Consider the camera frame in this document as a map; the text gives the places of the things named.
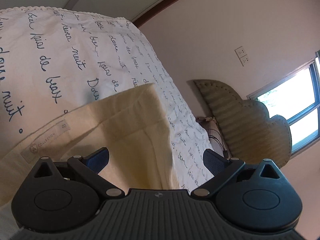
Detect green padded headboard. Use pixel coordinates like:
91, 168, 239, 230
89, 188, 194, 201
194, 80, 292, 167

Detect bedroom window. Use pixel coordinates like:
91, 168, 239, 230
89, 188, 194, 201
247, 51, 319, 154

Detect white script-print bed quilt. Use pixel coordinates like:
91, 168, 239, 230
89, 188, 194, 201
0, 6, 216, 240

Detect striped pillow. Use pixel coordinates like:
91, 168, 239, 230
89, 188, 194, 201
196, 117, 230, 159

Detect cream white pants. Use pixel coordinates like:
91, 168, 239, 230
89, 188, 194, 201
1, 84, 179, 205

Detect brown wooden door frame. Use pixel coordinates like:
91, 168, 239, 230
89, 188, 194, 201
132, 0, 179, 28

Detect white wall socket pair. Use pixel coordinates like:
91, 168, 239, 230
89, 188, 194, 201
234, 46, 249, 66

